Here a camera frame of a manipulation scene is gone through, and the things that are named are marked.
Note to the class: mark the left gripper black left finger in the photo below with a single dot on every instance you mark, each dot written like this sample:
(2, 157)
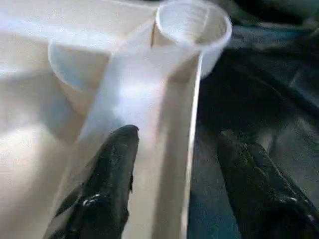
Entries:
(99, 194)

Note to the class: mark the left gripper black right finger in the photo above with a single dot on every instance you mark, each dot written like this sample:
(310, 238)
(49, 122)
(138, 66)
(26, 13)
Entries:
(264, 199)

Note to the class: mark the white plastic stool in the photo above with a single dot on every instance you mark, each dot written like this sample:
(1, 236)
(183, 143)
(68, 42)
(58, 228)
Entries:
(49, 112)

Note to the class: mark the black glossy mat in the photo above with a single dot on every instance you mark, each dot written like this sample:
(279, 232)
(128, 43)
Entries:
(261, 87)

